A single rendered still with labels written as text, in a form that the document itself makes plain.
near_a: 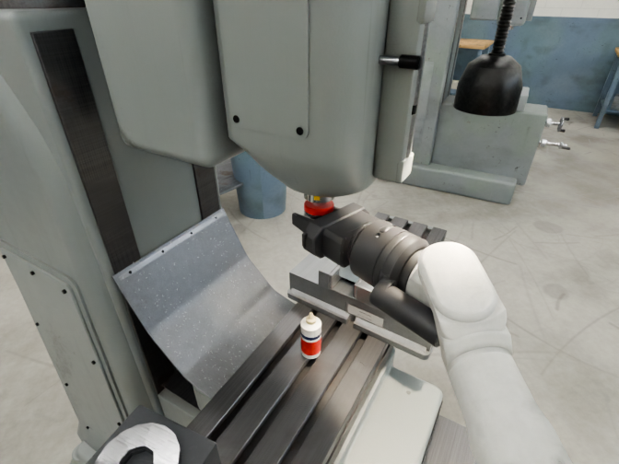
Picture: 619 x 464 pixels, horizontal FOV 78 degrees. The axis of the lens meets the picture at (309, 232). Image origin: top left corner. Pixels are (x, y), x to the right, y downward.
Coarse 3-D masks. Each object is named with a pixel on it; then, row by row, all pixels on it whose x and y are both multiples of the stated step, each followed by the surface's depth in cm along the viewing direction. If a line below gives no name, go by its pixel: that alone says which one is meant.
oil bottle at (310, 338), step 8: (304, 320) 74; (312, 320) 73; (320, 320) 75; (304, 328) 73; (312, 328) 73; (320, 328) 74; (304, 336) 74; (312, 336) 73; (320, 336) 75; (304, 344) 75; (312, 344) 75; (320, 344) 76; (304, 352) 76; (312, 352) 76; (320, 352) 78
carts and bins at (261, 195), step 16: (240, 160) 276; (224, 176) 298; (240, 176) 285; (256, 176) 281; (272, 176) 284; (224, 192) 277; (240, 192) 296; (256, 192) 289; (272, 192) 292; (240, 208) 308; (256, 208) 297; (272, 208) 300
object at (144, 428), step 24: (144, 408) 48; (120, 432) 45; (144, 432) 44; (168, 432) 44; (192, 432) 45; (96, 456) 43; (120, 456) 42; (144, 456) 43; (168, 456) 42; (192, 456) 43; (216, 456) 45
